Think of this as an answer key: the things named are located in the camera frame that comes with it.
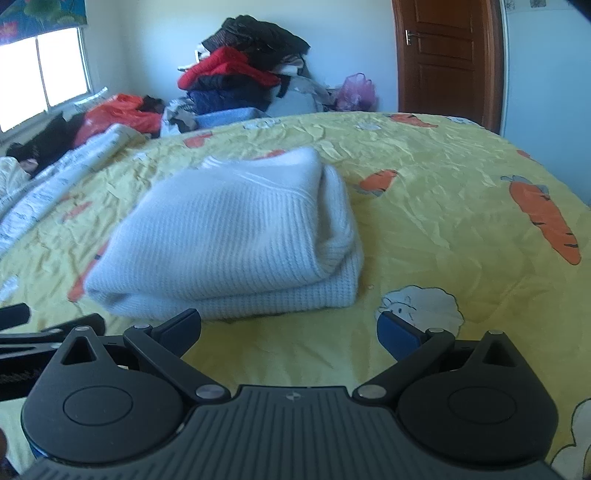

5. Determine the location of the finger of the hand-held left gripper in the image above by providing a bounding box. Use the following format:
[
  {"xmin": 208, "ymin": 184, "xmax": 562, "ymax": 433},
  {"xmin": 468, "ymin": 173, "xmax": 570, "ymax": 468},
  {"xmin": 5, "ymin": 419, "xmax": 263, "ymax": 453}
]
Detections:
[
  {"xmin": 0, "ymin": 302, "xmax": 31, "ymax": 331},
  {"xmin": 0, "ymin": 313, "xmax": 106, "ymax": 361}
]

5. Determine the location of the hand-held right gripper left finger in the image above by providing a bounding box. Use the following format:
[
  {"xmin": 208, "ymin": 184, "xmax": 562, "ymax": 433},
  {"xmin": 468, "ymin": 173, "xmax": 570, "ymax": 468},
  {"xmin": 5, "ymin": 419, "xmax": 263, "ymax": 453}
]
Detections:
[{"xmin": 59, "ymin": 308, "xmax": 232, "ymax": 409}]

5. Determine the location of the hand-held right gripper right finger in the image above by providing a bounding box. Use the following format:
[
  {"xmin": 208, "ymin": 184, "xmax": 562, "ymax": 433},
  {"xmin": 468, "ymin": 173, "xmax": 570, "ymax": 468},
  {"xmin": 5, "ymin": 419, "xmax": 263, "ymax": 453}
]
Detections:
[{"xmin": 352, "ymin": 311, "xmax": 526, "ymax": 408}]

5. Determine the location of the white knit sweater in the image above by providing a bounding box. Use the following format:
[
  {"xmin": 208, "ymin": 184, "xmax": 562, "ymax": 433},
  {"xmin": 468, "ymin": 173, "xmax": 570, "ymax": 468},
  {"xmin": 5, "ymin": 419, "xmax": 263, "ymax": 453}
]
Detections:
[{"xmin": 84, "ymin": 147, "xmax": 366, "ymax": 322}]

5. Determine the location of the black clothes heap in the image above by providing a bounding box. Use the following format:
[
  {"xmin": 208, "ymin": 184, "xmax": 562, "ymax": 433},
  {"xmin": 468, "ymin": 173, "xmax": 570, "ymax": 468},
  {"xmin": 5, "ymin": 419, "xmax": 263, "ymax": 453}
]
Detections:
[{"xmin": 6, "ymin": 112, "xmax": 87, "ymax": 172}]

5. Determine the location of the white printed blanket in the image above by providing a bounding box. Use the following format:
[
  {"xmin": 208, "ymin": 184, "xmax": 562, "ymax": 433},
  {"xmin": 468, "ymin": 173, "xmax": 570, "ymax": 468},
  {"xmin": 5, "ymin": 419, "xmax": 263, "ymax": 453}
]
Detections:
[{"xmin": 0, "ymin": 123, "xmax": 149, "ymax": 260}]

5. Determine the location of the yellow carrot print bedsheet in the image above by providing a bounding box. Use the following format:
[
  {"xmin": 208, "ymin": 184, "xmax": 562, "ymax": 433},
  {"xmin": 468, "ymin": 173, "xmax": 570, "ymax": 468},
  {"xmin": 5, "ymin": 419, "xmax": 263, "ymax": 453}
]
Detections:
[{"xmin": 0, "ymin": 111, "xmax": 591, "ymax": 480}]

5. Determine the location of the light blue knit blanket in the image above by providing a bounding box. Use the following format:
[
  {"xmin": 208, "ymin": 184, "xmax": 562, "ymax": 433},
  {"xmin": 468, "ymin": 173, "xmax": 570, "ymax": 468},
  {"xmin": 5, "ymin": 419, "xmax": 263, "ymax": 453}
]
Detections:
[{"xmin": 195, "ymin": 106, "xmax": 271, "ymax": 131}]

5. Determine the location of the orange red cloth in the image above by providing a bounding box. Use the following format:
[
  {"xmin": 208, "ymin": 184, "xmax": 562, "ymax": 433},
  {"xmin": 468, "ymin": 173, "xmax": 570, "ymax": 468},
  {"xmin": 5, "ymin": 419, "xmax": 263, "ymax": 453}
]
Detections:
[{"xmin": 73, "ymin": 93, "xmax": 163, "ymax": 145}]

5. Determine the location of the navy puffer jacket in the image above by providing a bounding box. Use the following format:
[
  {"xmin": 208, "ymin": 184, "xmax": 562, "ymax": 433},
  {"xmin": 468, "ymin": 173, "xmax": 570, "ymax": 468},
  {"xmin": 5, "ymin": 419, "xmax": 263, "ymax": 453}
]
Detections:
[{"xmin": 186, "ymin": 75, "xmax": 274, "ymax": 112}]

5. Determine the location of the window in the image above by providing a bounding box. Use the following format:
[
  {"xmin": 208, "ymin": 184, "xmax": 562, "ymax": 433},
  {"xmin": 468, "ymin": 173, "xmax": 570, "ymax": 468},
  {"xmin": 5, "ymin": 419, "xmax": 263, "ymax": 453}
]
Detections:
[{"xmin": 0, "ymin": 25, "xmax": 94, "ymax": 133}]

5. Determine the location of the purple plastic bag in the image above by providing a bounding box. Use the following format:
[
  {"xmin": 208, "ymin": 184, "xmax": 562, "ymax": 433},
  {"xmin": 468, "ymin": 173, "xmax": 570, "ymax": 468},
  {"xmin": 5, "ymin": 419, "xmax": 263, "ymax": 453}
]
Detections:
[{"xmin": 334, "ymin": 72, "xmax": 378, "ymax": 112}]

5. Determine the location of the grey clothing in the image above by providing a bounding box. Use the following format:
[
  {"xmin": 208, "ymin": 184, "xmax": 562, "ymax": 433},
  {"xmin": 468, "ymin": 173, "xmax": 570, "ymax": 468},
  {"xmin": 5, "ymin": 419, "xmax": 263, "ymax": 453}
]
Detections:
[{"xmin": 267, "ymin": 75, "xmax": 339, "ymax": 117}]

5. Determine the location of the red puffer jacket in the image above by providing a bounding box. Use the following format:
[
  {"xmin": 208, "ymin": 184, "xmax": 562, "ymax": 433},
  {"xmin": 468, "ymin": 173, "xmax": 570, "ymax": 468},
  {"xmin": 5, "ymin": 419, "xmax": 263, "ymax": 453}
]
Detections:
[{"xmin": 177, "ymin": 46, "xmax": 283, "ymax": 92}]

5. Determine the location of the brown wooden door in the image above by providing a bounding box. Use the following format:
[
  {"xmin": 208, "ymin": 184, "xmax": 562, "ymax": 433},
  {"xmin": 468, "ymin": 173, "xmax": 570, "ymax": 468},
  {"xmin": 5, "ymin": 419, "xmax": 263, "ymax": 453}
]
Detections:
[{"xmin": 390, "ymin": 0, "xmax": 505, "ymax": 136}]

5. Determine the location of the blue flower print blind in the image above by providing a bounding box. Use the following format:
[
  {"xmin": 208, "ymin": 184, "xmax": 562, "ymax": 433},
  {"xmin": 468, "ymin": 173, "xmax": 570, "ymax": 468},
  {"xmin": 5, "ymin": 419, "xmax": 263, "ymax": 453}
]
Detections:
[{"xmin": 0, "ymin": 0, "xmax": 88, "ymax": 45}]

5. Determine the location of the black clothing pile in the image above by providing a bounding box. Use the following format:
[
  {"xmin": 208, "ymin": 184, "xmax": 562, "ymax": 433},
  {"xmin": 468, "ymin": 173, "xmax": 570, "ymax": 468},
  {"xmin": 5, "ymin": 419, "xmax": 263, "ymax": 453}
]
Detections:
[{"xmin": 202, "ymin": 15, "xmax": 312, "ymax": 62}]

